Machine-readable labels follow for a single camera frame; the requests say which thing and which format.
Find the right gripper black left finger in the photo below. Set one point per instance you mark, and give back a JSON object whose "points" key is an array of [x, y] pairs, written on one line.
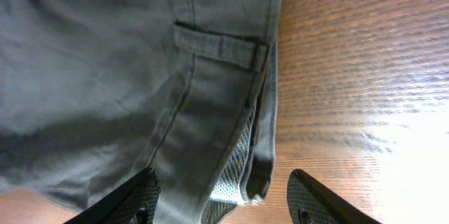
{"points": [[133, 202]]}

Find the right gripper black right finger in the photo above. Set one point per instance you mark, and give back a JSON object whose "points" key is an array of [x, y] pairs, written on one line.
{"points": [[311, 202]]}

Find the grey shorts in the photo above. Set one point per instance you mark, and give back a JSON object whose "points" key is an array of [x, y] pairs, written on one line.
{"points": [[95, 91]]}

